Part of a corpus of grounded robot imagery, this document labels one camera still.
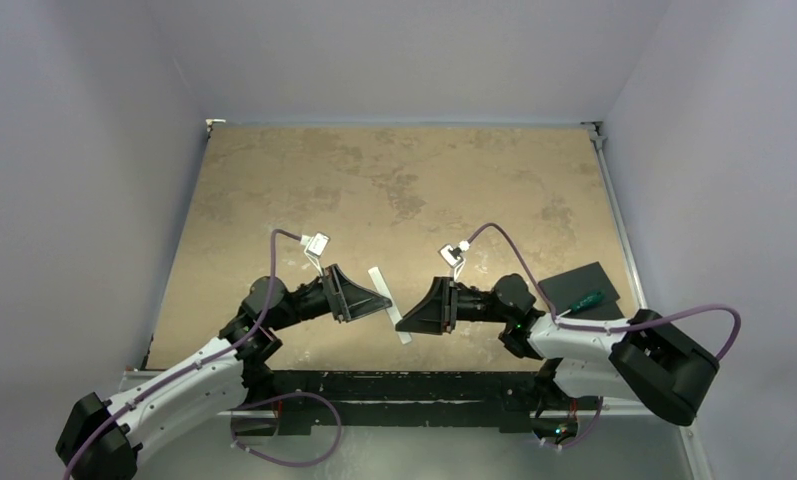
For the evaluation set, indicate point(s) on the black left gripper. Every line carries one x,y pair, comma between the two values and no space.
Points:
351,300

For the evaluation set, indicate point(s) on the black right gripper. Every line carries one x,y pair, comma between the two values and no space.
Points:
449,304

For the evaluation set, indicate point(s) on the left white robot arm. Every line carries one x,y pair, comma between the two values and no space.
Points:
110,439

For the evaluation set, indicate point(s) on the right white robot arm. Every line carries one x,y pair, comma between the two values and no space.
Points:
641,358

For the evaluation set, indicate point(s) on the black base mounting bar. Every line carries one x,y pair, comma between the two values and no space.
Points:
499,400

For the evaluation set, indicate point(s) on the black foam pad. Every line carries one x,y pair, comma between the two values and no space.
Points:
567,288

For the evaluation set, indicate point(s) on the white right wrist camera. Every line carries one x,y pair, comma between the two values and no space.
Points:
454,257

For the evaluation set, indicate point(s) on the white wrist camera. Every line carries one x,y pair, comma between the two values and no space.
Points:
454,257
314,247

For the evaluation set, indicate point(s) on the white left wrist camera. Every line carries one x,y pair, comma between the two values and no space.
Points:
314,247

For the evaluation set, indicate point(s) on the aluminium frame rail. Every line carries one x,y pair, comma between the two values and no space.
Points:
598,140

